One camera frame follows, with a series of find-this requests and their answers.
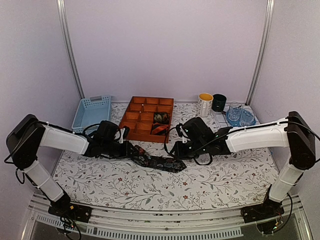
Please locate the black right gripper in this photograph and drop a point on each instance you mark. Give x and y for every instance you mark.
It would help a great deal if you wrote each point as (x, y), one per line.
(179, 152)

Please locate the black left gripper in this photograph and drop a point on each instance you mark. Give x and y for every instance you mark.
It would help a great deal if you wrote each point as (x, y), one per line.
(127, 151)

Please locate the dark floral necktie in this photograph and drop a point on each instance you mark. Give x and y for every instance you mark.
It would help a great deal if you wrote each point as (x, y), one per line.
(142, 158)

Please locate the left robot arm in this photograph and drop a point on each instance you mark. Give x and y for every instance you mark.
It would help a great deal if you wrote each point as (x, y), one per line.
(31, 135)

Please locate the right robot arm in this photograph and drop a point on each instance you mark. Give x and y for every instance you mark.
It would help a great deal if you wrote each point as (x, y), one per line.
(291, 132)

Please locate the white checked dish towel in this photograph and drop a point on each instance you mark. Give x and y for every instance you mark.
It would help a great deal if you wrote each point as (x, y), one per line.
(221, 119)

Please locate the light blue plastic basket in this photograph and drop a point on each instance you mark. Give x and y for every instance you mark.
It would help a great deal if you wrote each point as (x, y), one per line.
(92, 111)

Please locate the clear drinking glass left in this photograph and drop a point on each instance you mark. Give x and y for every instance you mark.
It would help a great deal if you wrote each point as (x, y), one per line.
(234, 112)

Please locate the clear drinking glass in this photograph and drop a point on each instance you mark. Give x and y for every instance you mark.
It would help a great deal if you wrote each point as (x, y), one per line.
(247, 117)
(234, 112)

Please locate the white mug yellow inside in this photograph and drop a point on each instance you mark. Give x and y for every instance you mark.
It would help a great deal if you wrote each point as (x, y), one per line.
(205, 101)

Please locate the dark green mug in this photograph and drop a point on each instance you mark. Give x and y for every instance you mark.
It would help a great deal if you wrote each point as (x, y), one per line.
(219, 102)

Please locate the blue glass tray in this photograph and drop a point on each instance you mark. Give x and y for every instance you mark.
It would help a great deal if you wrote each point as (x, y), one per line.
(237, 123)

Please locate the rolled orange striped tie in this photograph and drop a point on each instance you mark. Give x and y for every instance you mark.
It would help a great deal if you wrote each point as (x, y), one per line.
(159, 129)

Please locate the rolled olive patterned tie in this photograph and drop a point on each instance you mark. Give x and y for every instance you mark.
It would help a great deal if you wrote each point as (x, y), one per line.
(161, 118)

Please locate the orange wooden divider tray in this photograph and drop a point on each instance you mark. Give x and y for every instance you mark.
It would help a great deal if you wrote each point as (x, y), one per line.
(139, 117)

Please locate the clear drinking glass right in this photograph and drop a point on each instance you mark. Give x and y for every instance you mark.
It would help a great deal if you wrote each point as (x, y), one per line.
(247, 117)

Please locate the floral patterned tablecloth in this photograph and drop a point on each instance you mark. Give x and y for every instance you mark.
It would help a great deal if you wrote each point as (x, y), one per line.
(222, 181)

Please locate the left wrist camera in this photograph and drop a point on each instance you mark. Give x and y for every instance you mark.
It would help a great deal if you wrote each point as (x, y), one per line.
(124, 133)

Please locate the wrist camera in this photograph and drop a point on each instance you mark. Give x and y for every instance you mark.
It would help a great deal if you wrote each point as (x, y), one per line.
(124, 133)
(180, 133)

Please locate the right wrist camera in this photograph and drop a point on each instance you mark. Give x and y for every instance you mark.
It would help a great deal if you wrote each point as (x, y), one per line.
(180, 133)

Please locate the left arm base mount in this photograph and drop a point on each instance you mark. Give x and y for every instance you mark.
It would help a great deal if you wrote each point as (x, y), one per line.
(63, 207)

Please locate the aluminium front rail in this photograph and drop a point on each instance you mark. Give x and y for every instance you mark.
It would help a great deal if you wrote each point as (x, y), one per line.
(123, 224)

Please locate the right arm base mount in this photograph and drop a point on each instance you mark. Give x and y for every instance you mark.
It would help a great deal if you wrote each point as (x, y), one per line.
(267, 209)

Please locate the left aluminium frame post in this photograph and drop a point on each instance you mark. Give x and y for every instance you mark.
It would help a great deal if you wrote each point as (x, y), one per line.
(62, 13)

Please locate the aluminium frame post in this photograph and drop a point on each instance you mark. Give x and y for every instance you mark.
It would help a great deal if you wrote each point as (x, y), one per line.
(261, 51)
(62, 13)

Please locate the right aluminium frame post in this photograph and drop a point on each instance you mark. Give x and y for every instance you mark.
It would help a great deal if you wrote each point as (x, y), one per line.
(261, 51)

